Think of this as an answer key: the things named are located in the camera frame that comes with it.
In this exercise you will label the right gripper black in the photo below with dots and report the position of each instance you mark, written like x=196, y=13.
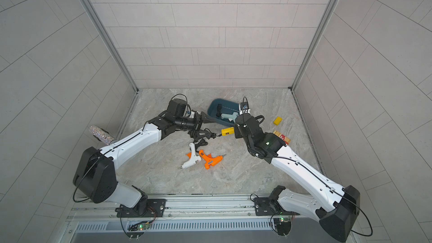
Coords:
x=237, y=128

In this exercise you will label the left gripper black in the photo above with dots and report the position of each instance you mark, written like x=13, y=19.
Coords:
x=197, y=124

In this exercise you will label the mint green hot glue gun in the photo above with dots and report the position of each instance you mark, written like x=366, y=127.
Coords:
x=229, y=116

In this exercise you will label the yellow hot glue gun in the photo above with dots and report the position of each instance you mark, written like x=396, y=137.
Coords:
x=228, y=131

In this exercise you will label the white hot glue gun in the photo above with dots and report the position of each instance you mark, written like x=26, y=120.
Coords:
x=194, y=156

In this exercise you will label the orange hot glue gun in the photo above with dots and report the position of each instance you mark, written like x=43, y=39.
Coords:
x=209, y=160

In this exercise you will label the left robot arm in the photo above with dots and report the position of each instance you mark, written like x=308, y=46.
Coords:
x=95, y=175

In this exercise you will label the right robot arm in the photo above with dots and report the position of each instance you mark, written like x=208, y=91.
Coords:
x=337, y=223

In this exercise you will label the teal plastic storage box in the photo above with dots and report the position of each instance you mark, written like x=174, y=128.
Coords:
x=211, y=112

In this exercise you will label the small yellow block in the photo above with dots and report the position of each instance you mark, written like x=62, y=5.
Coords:
x=277, y=121

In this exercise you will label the red yellow small carton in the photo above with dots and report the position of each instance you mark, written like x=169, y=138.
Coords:
x=283, y=137

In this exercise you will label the left circuit board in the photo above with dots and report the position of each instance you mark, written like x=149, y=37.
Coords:
x=137, y=230

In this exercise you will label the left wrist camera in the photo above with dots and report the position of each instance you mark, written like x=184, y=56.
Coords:
x=176, y=108

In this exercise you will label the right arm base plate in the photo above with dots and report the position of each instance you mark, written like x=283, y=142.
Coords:
x=267, y=207

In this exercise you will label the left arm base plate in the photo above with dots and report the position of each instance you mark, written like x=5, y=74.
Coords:
x=150, y=208

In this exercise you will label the aluminium mounting rail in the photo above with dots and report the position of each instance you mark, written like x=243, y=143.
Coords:
x=211, y=206

